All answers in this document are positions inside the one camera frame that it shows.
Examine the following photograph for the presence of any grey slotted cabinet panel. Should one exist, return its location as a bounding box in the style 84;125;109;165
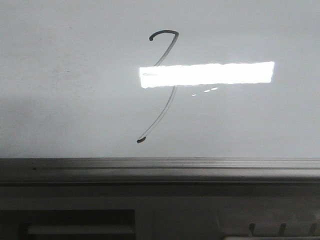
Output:
0;183;320;240

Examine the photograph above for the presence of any black handwritten number three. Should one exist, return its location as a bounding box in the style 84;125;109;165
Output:
136;29;179;144

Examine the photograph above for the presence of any white whiteboard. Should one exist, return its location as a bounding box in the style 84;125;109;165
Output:
0;0;320;158

